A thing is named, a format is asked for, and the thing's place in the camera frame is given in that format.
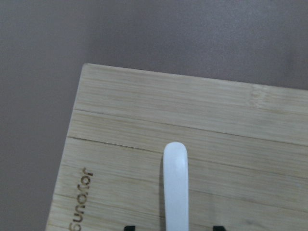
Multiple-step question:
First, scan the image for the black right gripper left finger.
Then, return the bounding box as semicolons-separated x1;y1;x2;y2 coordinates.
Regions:
123;226;136;231

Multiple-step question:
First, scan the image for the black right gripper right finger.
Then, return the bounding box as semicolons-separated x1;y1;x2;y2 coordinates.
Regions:
213;226;226;231

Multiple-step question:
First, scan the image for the white ceramic spoon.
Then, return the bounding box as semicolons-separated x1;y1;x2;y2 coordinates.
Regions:
163;142;189;231

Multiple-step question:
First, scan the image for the bamboo cutting board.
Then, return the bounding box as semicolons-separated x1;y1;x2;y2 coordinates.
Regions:
46;64;308;231

